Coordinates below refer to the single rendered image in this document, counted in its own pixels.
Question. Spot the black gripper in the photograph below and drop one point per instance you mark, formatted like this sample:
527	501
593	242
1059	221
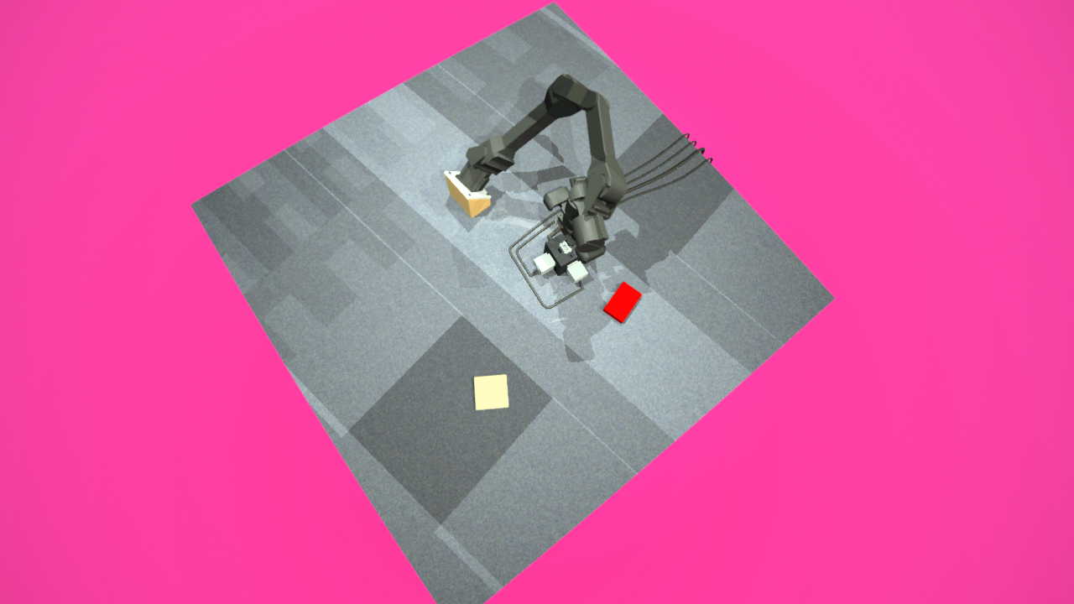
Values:
558	197

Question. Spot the red block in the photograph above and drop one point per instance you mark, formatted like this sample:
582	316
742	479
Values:
622	302

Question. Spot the pale yellow flat square tile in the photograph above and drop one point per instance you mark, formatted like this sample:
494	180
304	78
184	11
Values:
491	392

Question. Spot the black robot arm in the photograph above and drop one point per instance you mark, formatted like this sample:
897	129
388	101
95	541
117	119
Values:
592	199

